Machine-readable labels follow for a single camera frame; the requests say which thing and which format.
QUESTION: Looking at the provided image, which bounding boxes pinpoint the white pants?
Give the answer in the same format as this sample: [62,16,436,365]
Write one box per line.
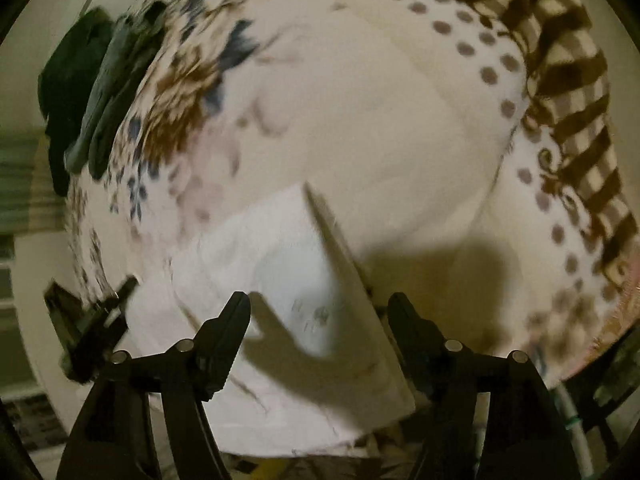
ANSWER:
[127,184,416,457]

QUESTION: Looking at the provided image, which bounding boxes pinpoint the dark green blanket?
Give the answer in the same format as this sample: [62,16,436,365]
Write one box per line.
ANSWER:
[38,8,114,197]

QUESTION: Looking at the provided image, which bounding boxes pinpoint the folded blue jeans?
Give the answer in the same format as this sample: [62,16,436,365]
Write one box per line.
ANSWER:
[64,0,167,180]

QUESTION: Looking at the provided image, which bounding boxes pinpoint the floral bed blanket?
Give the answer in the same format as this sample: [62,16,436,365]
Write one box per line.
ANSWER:
[68,0,639,385]

